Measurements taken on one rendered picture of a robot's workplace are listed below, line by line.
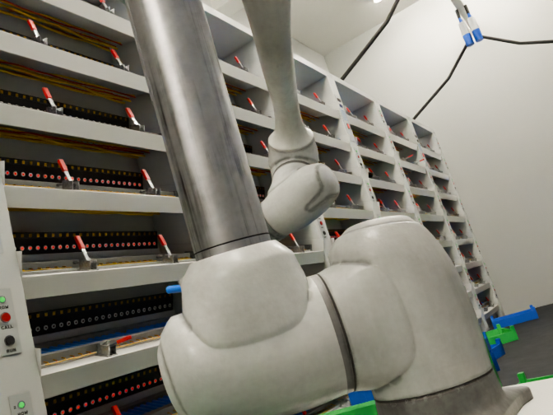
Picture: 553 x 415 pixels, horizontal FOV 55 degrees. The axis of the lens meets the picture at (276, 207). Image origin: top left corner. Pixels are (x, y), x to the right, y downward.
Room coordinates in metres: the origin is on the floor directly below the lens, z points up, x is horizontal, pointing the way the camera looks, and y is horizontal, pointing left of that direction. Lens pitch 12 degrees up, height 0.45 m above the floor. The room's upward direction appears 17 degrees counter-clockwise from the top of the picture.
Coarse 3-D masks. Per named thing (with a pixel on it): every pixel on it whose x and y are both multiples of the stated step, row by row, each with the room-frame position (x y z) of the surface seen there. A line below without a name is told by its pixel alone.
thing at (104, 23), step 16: (0, 0) 1.21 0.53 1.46; (16, 0) 1.25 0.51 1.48; (32, 0) 1.26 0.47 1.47; (48, 0) 1.21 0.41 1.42; (64, 0) 1.25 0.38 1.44; (80, 0) 1.30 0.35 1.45; (16, 16) 1.30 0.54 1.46; (32, 16) 1.30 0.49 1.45; (48, 16) 1.34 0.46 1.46; (64, 16) 1.37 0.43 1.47; (80, 16) 1.38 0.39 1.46; (96, 16) 1.35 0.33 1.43; (112, 16) 1.39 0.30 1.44; (64, 32) 1.44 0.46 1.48; (80, 32) 1.49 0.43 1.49; (96, 32) 1.49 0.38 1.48; (112, 32) 1.50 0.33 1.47; (128, 32) 1.45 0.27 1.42
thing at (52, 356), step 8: (160, 328) 1.37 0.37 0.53; (120, 336) 1.27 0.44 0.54; (136, 336) 1.29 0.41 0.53; (144, 336) 1.31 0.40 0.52; (152, 336) 1.34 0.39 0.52; (88, 344) 1.17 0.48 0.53; (96, 344) 1.19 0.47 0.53; (120, 344) 1.25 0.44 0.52; (128, 344) 1.25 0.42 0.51; (48, 352) 1.10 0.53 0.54; (56, 352) 1.10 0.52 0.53; (64, 352) 1.12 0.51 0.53; (72, 352) 1.13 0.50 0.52; (80, 352) 1.15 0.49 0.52; (88, 352) 1.17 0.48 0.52; (48, 360) 1.08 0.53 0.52; (56, 360) 1.09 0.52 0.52; (64, 360) 1.10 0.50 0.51
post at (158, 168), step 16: (112, 0) 1.60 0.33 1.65; (112, 48) 1.63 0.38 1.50; (128, 48) 1.59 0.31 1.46; (128, 64) 1.60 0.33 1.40; (144, 96) 1.59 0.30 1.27; (144, 112) 1.60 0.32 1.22; (144, 160) 1.62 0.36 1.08; (160, 160) 1.59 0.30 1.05; (160, 176) 1.60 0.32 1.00; (160, 224) 1.62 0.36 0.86; (176, 224) 1.59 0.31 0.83; (176, 240) 1.60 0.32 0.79; (176, 304) 1.63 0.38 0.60
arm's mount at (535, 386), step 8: (520, 384) 0.83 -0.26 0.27; (528, 384) 0.82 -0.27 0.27; (536, 384) 0.80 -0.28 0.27; (544, 384) 0.79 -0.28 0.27; (552, 384) 0.78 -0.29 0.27; (536, 392) 0.76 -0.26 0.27; (544, 392) 0.75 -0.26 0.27; (552, 392) 0.74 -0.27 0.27; (536, 400) 0.72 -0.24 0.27; (544, 400) 0.71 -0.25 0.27; (552, 400) 0.70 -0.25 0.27; (528, 408) 0.70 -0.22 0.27; (536, 408) 0.69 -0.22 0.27; (544, 408) 0.68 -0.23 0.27; (552, 408) 0.67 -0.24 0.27
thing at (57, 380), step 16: (128, 320) 1.44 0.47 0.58; (144, 320) 1.49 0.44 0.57; (48, 336) 1.23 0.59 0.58; (64, 336) 1.27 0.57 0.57; (128, 352) 1.20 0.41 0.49; (144, 352) 1.24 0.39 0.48; (48, 368) 1.07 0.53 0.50; (64, 368) 1.07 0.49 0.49; (80, 368) 1.09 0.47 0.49; (96, 368) 1.13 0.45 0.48; (112, 368) 1.16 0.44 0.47; (128, 368) 1.20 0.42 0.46; (144, 368) 1.25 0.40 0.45; (48, 384) 1.03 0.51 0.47; (64, 384) 1.06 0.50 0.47; (80, 384) 1.09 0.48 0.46
